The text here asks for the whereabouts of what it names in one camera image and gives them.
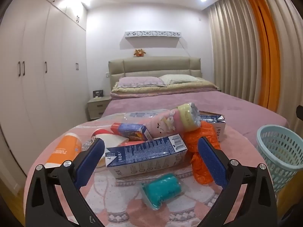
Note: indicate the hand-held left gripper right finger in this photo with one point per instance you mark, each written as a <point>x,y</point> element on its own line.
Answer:
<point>213,163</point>

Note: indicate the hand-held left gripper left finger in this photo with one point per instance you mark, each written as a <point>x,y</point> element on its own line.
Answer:
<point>91,163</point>

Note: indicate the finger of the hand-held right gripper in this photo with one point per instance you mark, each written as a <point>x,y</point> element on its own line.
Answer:
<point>300,114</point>

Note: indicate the light blue plastic basket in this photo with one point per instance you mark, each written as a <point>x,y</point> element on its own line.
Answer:
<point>279,146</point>

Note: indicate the large blue white milk carton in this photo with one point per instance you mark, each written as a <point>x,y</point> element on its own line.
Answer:
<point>146,156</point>

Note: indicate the orange white plastic bottle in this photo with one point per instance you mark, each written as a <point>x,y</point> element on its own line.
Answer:
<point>64,149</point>

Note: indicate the orange plastic bag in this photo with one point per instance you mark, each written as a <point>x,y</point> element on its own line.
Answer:
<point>191,140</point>

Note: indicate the small blue white milk carton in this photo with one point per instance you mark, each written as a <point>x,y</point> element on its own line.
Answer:
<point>216,125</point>

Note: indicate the red blue snack box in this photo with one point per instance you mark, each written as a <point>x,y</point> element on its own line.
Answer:
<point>127,128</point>

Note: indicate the beige nightstand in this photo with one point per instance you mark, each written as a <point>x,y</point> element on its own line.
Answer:
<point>97,108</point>

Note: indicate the teal packet in clear wrap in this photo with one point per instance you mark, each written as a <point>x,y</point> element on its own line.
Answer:
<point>161,186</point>

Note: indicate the orange curtain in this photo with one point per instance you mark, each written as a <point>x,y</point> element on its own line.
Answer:
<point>267,63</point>

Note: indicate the purple bedspread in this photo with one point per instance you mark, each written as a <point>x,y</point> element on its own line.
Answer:
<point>213,101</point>

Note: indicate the pink cartoon tube yellow lid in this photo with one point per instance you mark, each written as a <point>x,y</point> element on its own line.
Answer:
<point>165,123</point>

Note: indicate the white wardrobe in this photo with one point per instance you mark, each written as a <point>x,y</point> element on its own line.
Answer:
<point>47,87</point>

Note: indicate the beige folded quilt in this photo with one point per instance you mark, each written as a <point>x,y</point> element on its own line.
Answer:
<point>165,88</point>

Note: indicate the white floral pillow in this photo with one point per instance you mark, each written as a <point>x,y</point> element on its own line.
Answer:
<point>180,78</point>

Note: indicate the beige curtain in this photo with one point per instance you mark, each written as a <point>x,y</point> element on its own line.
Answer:
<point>229,52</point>

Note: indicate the pink pillow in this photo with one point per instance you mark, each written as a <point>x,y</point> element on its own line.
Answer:
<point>139,81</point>

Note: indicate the beige padded headboard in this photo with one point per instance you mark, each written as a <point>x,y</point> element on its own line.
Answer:
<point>153,67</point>

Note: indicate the orange plush toy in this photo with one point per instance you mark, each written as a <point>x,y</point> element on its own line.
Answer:
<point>139,53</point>

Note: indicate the small dark picture frame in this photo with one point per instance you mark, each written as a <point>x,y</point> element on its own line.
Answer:
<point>98,93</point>

